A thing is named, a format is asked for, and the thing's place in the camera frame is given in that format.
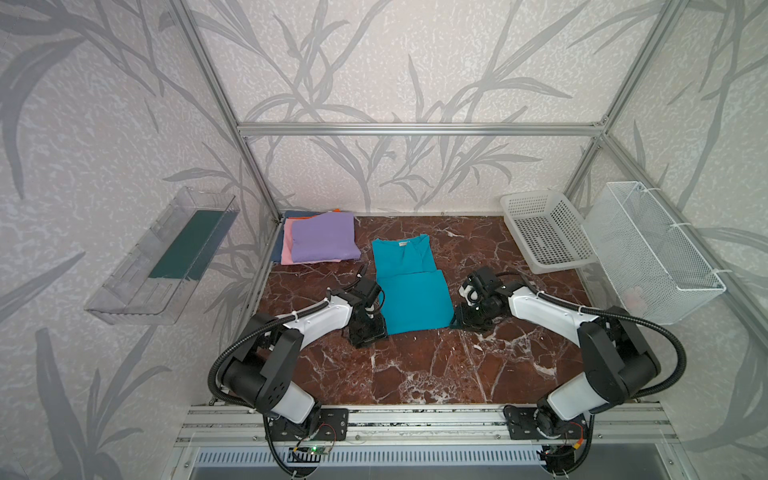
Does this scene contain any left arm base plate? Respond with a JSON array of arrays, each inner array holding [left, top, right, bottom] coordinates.
[[265, 407, 350, 442]]

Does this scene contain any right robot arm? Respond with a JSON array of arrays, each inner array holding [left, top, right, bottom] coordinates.
[[451, 267, 661, 438]]

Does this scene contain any aluminium frame crossbar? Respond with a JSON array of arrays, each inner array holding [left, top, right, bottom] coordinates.
[[237, 122, 602, 138]]

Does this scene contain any clear plastic wall bin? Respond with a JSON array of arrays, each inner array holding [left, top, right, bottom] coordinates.
[[85, 187, 240, 326]]

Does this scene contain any green circuit board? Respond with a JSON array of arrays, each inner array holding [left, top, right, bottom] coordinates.
[[291, 443, 334, 462]]

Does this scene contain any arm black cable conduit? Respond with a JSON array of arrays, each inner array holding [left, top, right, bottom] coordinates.
[[206, 263, 370, 478], [497, 271, 688, 475]]

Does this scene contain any teal printed t-shirt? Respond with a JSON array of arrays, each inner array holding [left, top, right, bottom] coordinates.
[[372, 234, 454, 335]]

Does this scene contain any white wire wall basket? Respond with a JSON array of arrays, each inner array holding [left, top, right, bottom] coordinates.
[[582, 181, 726, 325]]

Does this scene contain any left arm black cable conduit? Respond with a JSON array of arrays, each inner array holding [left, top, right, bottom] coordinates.
[[206, 263, 370, 478]]

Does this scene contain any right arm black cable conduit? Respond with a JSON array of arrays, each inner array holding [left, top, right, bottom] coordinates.
[[497, 271, 688, 475]]

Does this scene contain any white plastic laundry basket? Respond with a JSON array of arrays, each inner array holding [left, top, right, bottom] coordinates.
[[500, 190, 597, 275]]

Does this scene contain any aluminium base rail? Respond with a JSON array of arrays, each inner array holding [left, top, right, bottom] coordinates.
[[174, 403, 680, 447]]

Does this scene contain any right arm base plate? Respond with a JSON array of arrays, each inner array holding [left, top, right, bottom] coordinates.
[[502, 404, 588, 442]]

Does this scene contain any folded dark blue t-shirt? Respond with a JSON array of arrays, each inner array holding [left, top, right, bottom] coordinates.
[[270, 210, 319, 263]]

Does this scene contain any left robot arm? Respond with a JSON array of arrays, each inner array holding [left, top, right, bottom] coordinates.
[[207, 275, 388, 436]]

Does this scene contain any folded pink t-shirt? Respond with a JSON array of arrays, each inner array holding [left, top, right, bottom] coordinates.
[[280, 215, 340, 265]]

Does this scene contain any folded purple t-shirt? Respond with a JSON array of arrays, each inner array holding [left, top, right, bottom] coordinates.
[[291, 212, 361, 264]]

